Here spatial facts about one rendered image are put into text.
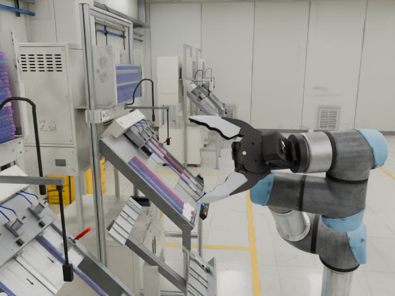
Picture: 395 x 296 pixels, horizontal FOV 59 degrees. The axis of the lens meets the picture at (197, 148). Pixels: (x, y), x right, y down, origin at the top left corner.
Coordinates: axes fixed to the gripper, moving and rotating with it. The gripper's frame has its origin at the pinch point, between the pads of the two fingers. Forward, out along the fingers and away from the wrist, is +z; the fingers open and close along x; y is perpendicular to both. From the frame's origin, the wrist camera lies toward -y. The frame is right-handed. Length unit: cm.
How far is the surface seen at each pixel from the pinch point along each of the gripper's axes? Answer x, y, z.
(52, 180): 3.2, 26.1, 30.7
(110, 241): -8, 156, 36
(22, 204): 2, 52, 47
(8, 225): -5, 43, 47
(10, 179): 4.6, 28.0, 40.8
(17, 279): -19, 45, 45
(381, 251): -35, 250, -185
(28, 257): -13, 52, 45
